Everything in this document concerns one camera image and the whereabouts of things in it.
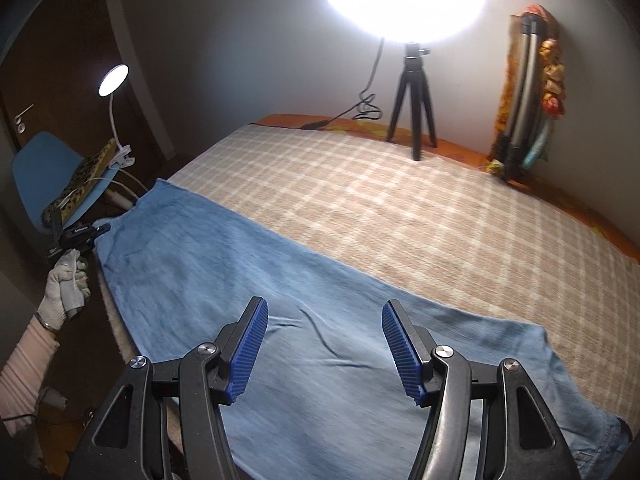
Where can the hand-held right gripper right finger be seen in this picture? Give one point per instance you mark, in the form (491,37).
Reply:
(405,355)

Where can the blue denim pants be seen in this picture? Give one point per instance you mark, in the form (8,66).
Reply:
(250,270)

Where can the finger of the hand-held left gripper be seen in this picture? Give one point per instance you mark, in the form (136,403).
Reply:
(102,230)

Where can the white fluffy mattress pad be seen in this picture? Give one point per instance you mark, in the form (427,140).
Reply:
(112,305)

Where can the person's left hand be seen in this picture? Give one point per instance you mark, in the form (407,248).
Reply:
(60,290)

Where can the folded silver tripod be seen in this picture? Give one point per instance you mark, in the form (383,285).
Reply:
(525,85)

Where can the beige plaid blanket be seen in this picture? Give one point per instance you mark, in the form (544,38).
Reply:
(400,220)

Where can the person's left forearm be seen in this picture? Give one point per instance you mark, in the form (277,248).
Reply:
(25,360)

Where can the brown wooden door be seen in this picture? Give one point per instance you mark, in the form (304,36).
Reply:
(60,60)

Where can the blue chair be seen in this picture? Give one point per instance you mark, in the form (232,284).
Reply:
(40,160)

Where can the white clip lamp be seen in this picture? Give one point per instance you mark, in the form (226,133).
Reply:
(112,80)

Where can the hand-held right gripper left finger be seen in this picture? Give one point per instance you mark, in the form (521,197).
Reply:
(247,355)

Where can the leopard print cushion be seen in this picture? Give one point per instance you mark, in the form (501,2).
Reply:
(85,175)

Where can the small black tripod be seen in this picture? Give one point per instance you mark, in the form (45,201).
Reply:
(415,95)

